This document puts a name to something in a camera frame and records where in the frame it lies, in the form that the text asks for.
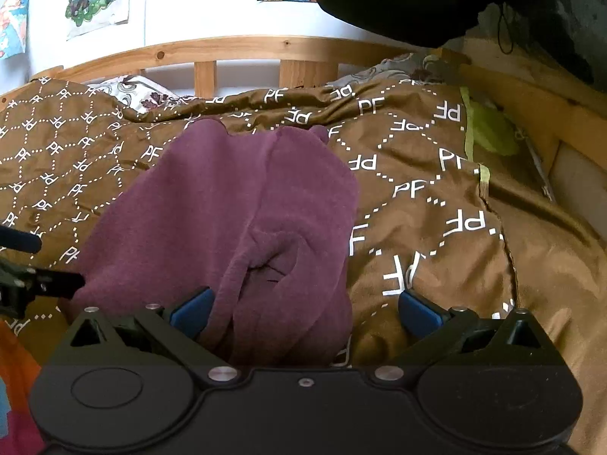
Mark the orange and pink cloth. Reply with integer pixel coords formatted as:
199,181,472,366
0,320,49,455

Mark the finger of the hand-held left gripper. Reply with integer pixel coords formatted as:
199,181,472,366
0,256,87,319
0,226,42,254

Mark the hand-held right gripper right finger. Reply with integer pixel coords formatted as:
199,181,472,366
374,290,557,384

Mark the light blue wall poster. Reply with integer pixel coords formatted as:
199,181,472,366
0,0,32,61

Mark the floral patterned pillow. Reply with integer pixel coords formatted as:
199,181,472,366
326,52,457,92
86,75,191,115

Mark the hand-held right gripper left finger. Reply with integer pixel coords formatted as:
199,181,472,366
53,286,239,386

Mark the lime green cloth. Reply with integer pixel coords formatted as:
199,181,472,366
459,86,521,196

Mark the thin black cable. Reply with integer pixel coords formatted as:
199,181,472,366
497,2,517,56

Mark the tan satin bedsheet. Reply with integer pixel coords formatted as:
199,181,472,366
467,144,607,455

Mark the maroon small garment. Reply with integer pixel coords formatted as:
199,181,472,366
71,118,362,369

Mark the wooden bed frame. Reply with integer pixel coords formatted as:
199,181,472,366
28,35,607,193

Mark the brown patterned blanket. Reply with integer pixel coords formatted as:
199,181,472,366
0,75,519,371

